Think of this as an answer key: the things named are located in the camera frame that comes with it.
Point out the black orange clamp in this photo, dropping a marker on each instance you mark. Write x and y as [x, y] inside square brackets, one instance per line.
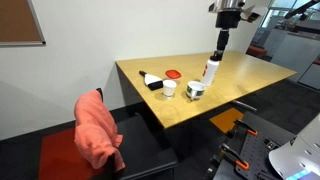
[235, 156]
[245, 126]

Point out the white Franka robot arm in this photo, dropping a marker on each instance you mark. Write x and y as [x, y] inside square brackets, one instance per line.
[300, 153]

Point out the white water bottle black cap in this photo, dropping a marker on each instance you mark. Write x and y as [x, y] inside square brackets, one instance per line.
[209, 71]

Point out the red lidded plastic container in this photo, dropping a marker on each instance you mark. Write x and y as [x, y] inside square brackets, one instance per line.
[173, 73]

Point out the grey cabinet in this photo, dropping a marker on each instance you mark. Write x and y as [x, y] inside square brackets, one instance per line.
[311, 77]

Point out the white paper coffee cup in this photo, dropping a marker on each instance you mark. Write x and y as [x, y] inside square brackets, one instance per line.
[169, 87]

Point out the white and green mug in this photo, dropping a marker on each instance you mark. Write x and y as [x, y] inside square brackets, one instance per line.
[196, 90]

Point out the black overhead boom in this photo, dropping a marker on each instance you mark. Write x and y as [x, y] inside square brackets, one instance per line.
[300, 10]

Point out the cork board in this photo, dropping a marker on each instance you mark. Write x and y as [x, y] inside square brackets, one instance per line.
[16, 20]

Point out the red sofa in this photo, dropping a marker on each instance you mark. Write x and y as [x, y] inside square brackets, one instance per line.
[256, 50]

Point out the grey office partition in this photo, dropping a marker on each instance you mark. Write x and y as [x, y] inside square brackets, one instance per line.
[293, 50]

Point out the pink cloth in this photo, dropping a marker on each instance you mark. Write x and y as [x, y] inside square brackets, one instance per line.
[95, 133]

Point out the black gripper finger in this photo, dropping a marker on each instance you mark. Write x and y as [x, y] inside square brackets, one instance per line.
[227, 38]
[220, 40]

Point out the metal table bar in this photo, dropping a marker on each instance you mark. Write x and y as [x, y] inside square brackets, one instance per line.
[244, 105]

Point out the black chair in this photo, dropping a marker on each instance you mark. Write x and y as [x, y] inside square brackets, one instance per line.
[143, 150]

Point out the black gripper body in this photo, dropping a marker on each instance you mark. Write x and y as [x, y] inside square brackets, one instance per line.
[228, 19]

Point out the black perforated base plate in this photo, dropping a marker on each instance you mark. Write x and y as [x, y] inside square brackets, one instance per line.
[256, 150]

